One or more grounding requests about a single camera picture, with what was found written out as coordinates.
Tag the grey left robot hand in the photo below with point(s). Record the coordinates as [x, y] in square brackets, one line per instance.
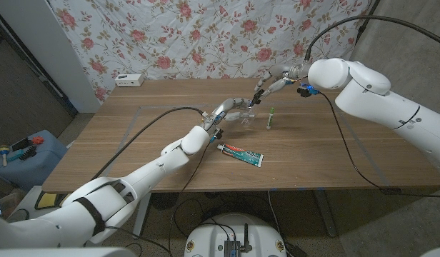
[227, 105]

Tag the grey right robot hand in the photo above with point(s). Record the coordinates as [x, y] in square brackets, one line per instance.
[291, 71]

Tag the clear plastic spray bottle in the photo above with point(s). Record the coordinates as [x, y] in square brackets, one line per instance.
[249, 119]

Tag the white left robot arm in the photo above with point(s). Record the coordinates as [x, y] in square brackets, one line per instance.
[145, 175]

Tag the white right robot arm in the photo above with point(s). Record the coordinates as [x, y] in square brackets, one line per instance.
[377, 100]

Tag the green white marker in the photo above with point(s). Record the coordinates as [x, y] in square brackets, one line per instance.
[270, 118]

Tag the toothpaste tube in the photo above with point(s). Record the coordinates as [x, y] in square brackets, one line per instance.
[241, 155]

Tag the grey tape table outline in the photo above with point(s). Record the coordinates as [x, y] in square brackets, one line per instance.
[163, 106]

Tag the floral backdrop cloth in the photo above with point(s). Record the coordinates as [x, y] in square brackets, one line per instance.
[205, 39]

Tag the black backdrop pole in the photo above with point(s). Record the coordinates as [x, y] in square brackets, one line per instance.
[366, 19]

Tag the white power strip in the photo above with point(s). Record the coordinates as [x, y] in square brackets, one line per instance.
[129, 80]

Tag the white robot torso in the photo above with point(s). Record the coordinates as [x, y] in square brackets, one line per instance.
[213, 235]

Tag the white table leg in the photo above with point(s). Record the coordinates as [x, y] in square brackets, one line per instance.
[325, 214]
[141, 214]

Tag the orange toy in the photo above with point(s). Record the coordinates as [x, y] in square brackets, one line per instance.
[38, 140]

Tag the blue storage box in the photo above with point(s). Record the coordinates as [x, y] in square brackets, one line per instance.
[38, 167]

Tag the black bristle brush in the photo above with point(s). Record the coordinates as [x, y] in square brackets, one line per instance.
[29, 152]

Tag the yellow black floor mat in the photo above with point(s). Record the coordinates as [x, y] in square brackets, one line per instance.
[45, 200]

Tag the black block toy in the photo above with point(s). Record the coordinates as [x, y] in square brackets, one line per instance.
[21, 143]

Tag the yellow blue rattle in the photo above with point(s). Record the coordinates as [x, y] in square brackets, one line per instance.
[3, 150]

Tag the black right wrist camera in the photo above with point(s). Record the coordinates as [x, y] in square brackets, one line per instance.
[305, 91]

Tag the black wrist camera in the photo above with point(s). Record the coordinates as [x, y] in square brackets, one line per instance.
[305, 91]
[217, 135]

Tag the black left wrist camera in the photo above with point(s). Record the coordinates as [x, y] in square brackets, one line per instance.
[217, 135]

